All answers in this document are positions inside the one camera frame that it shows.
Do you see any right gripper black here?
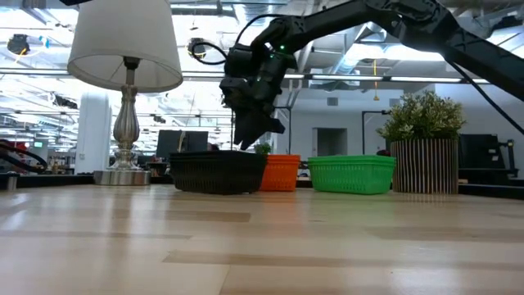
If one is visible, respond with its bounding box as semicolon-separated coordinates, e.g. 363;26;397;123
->
219;48;299;151

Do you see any dark computer monitor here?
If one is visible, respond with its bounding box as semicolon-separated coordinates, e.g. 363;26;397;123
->
156;129;210;159

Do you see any black ceiling device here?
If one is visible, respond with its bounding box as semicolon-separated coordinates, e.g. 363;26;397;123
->
187;37;208;60
7;34;30;57

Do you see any white shade silver table lamp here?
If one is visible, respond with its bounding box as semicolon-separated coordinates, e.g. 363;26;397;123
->
66;0;184;187

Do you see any potted artificial green plant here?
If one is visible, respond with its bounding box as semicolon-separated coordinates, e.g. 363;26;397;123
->
376;90;467;195

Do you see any white building column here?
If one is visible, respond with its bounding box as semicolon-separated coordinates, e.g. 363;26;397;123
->
76;92;113;175

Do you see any black equipment cart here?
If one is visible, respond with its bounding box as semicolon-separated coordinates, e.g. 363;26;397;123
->
458;134;520;179

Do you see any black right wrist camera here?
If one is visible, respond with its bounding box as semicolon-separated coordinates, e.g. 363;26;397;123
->
224;43;257;81

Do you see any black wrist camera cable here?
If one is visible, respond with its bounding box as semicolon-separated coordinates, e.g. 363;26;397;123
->
189;14;287;66

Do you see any black frame side rail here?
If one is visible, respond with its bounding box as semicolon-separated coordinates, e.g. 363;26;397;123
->
0;174;83;191
458;183;524;201

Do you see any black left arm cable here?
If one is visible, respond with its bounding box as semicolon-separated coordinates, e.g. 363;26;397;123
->
0;138;49;174

